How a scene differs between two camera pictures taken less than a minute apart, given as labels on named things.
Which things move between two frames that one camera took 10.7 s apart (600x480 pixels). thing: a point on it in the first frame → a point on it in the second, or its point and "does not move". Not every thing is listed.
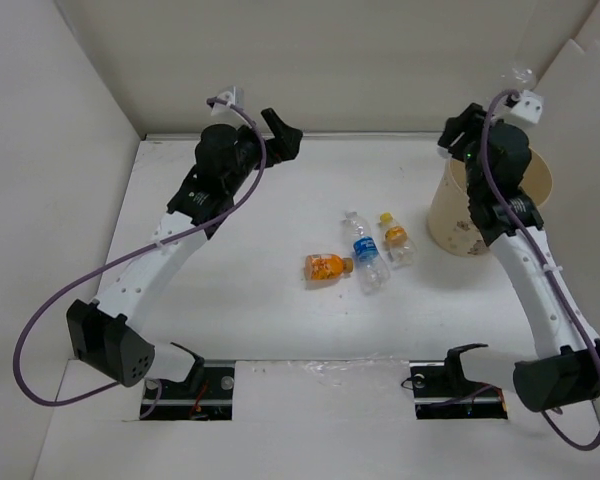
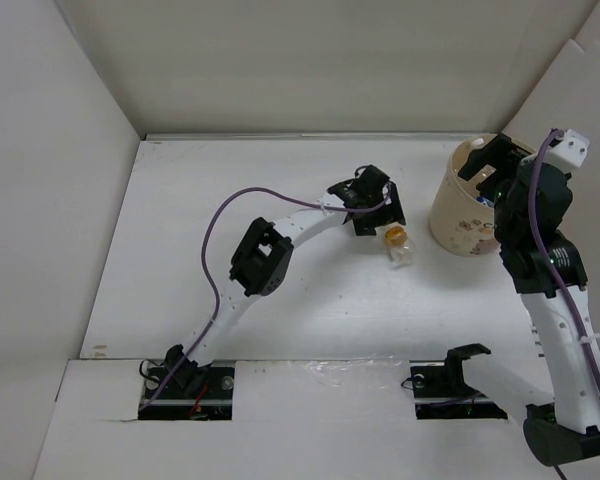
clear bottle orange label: x=397 y=243 does not move
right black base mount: x=442 y=392 does not move
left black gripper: x=284 y=145 → x=389 y=214
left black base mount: x=205 y=395 does not move
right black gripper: x=468 y=121 → x=501 y=153
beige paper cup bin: x=450 y=223 does not move
